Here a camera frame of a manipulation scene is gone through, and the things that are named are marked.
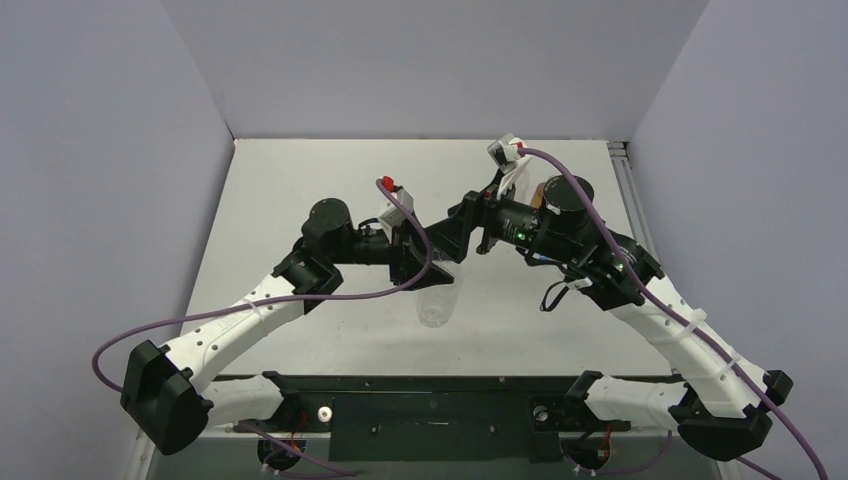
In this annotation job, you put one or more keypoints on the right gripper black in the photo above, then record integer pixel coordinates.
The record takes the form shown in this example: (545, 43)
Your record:
(477, 221)

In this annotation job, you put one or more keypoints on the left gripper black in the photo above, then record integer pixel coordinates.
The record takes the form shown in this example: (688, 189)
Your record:
(403, 255)

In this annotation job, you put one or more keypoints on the clear plastic bottle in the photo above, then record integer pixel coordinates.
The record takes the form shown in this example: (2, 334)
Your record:
(435, 305)

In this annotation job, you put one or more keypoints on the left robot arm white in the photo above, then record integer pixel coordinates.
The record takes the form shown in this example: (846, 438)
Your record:
(170, 390)

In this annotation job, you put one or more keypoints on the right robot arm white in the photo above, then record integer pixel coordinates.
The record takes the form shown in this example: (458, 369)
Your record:
(721, 404)

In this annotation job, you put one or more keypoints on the clear empty bottle upright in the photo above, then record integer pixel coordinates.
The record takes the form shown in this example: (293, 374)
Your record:
(521, 183)

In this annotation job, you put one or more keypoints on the tea bottle red label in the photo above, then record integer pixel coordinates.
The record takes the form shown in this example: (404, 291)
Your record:
(537, 197)

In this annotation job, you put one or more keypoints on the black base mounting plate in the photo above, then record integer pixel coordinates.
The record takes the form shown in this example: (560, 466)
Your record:
(432, 418)

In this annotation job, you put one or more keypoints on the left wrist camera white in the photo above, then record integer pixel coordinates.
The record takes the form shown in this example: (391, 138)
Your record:
(390, 216)

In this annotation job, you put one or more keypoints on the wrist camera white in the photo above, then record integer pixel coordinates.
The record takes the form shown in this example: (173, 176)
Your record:
(509, 161)
(390, 216)

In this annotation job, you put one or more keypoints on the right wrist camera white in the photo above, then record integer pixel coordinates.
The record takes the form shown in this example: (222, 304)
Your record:
(509, 161)

